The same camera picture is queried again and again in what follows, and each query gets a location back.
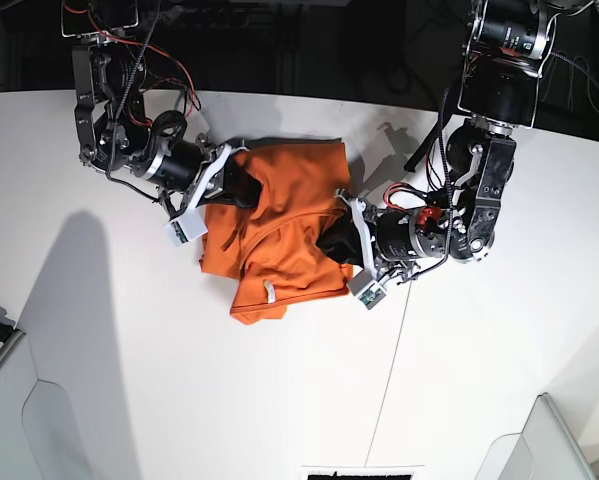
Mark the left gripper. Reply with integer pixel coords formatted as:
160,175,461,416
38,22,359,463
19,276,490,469
316,188,452,288

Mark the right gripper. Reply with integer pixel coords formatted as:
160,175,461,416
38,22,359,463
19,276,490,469
148,134,262,219

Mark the orange t-shirt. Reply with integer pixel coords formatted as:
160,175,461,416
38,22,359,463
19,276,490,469
200,141,353,325

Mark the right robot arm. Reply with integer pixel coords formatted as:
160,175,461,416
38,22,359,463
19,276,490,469
61,1,262,219

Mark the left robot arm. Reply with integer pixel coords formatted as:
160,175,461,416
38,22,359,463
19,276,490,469
318,1,562,303

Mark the black white printed card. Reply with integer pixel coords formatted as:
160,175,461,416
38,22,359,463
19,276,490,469
299,465,425,480

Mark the right clear acrylic panel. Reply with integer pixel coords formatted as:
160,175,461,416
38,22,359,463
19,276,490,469
476,393,596,480

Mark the clear acrylic panel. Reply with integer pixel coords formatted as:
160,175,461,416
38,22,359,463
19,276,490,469
476,393,596,480
21,380,141,479

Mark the left clear acrylic panel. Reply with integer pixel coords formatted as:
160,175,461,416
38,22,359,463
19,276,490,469
21,380,141,479

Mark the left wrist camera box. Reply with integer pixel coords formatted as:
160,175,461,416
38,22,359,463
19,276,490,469
347,270,387,310

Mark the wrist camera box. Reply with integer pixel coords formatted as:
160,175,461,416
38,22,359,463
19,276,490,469
347,270,387,310
164,209,207,247

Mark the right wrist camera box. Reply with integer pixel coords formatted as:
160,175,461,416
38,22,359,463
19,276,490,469
164,209,207,247

